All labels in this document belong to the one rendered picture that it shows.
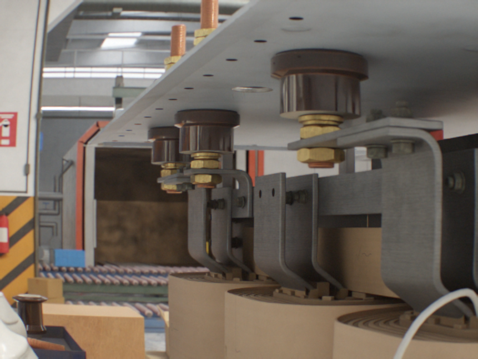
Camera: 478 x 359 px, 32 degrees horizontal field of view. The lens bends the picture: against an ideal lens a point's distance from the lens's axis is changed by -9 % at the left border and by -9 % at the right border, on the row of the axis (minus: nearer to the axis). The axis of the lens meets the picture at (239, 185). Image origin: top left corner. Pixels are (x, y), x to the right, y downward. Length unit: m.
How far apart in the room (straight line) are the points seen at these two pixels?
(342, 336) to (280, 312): 0.25
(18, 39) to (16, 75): 0.50
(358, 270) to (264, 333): 0.15
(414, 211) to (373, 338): 0.12
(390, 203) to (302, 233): 0.39
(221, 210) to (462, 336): 0.94
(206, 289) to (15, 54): 10.23
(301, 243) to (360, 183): 0.20
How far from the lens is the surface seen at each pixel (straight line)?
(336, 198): 1.13
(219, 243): 1.66
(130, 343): 2.39
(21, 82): 11.57
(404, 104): 0.78
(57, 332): 2.19
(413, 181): 0.80
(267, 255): 1.22
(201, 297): 1.53
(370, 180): 1.02
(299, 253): 1.23
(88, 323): 2.37
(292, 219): 1.26
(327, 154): 0.95
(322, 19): 0.80
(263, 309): 1.13
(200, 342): 1.54
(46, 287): 10.78
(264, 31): 0.86
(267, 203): 1.22
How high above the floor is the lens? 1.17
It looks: 3 degrees up
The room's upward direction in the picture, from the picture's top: 1 degrees clockwise
